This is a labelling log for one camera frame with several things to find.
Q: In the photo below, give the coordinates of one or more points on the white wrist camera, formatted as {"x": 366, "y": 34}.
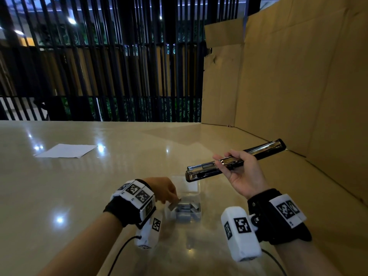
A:
{"x": 241, "y": 241}
{"x": 148, "y": 232}

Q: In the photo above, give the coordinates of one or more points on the person's left forearm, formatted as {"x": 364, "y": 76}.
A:
{"x": 83, "y": 250}

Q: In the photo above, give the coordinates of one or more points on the large brown cardboard panel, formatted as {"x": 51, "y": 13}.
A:
{"x": 302, "y": 83}

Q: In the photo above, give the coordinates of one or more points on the black wristband with markers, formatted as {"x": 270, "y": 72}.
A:
{"x": 123, "y": 209}
{"x": 279, "y": 224}

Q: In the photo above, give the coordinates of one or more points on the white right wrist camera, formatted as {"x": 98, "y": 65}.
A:
{"x": 241, "y": 241}

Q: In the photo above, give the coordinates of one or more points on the black stapler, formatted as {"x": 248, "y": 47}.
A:
{"x": 267, "y": 149}

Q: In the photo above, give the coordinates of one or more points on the black right wristband with markers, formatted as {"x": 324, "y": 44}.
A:
{"x": 279, "y": 224}

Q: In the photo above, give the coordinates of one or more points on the person's right forearm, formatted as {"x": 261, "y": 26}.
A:
{"x": 307, "y": 261}

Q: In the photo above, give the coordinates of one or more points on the person's right hand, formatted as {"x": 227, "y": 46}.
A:
{"x": 245, "y": 178}

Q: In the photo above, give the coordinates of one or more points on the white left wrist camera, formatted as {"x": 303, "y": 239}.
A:
{"x": 148, "y": 232}

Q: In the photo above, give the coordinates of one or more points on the clear plastic box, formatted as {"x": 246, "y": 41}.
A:
{"x": 188, "y": 188}

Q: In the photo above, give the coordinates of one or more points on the pile of staples strips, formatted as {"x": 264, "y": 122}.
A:
{"x": 188, "y": 212}

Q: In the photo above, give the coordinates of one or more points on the black left wristband with markers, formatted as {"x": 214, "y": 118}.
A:
{"x": 123, "y": 209}

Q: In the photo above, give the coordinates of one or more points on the person's left hand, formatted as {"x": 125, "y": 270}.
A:
{"x": 161, "y": 189}

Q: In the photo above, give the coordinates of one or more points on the single silver staple bar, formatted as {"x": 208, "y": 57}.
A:
{"x": 174, "y": 204}

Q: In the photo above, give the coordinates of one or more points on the white paper sheet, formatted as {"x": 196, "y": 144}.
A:
{"x": 66, "y": 150}

